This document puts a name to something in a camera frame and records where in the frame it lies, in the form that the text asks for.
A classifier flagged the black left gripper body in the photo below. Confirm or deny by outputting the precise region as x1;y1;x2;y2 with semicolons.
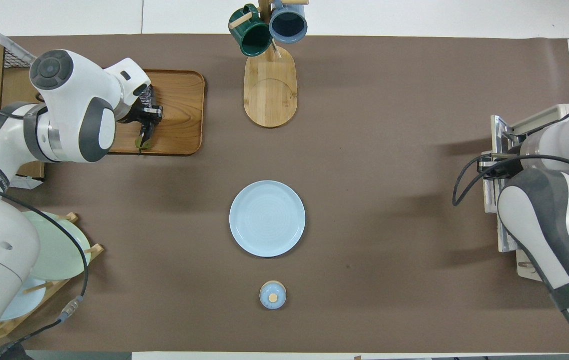
124;85;164;126

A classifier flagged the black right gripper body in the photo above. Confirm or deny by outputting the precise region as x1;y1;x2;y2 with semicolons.
484;161;519;180

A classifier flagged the glass oven door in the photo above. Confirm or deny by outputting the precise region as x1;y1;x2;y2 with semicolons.
482;114;521;254

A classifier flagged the cream toaster oven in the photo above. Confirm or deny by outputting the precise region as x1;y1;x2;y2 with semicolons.
482;103;569;279

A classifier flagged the brown wooden tray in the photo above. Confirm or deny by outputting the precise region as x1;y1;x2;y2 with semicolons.
106;69;206;157

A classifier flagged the brown table mat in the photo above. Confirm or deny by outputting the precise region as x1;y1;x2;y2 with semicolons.
0;34;569;354

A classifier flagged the wooden mug tree stand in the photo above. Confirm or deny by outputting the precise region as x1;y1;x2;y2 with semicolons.
229;0;310;129

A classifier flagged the white patterned cloth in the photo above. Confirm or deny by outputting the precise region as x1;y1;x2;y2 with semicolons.
13;174;45;190

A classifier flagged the wooden plate rack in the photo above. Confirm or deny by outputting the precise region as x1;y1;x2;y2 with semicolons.
0;212;105;341

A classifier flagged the dark green mug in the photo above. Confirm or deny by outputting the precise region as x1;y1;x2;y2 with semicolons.
228;4;273;57

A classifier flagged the pale green plate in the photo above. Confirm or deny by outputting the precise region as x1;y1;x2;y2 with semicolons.
22;211;92;281

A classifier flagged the blue mug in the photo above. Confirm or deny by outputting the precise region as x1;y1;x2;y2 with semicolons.
268;0;309;44

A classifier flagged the small blue bell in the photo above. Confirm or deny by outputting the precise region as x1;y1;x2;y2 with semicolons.
259;280;287;310

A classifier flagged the light blue racked plate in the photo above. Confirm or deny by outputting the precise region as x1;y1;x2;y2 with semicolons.
0;290;48;322

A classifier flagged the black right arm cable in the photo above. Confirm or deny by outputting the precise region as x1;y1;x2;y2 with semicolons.
452;153;569;207

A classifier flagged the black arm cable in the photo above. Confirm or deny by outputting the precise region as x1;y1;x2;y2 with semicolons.
0;107;90;360
452;153;569;207

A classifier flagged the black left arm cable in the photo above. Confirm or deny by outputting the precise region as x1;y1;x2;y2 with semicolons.
0;107;90;360

